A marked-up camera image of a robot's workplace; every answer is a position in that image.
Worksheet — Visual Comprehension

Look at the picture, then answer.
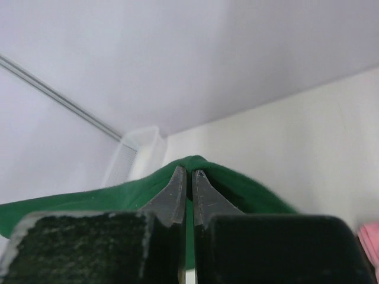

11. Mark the pink folded t shirt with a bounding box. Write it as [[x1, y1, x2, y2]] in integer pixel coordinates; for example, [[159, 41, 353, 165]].
[[358, 222, 378, 269]]

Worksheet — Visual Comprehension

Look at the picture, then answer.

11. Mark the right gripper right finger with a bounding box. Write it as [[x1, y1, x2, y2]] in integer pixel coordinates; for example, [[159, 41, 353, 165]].
[[192, 170, 375, 283]]

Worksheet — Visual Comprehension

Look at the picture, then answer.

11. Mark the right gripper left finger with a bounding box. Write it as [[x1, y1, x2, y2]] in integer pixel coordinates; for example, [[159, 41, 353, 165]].
[[1, 166, 187, 283]]

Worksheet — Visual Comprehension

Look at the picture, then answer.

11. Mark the green t shirt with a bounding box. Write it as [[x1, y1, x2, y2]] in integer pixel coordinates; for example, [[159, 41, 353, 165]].
[[0, 154, 301, 269]]

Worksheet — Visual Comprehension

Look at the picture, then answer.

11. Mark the left aluminium frame post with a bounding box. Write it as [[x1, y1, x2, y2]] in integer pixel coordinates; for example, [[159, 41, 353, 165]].
[[1, 54, 123, 141]]

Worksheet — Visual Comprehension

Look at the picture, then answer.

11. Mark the white plastic basket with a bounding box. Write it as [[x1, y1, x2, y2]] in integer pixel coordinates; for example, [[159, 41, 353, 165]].
[[101, 126, 167, 188]]

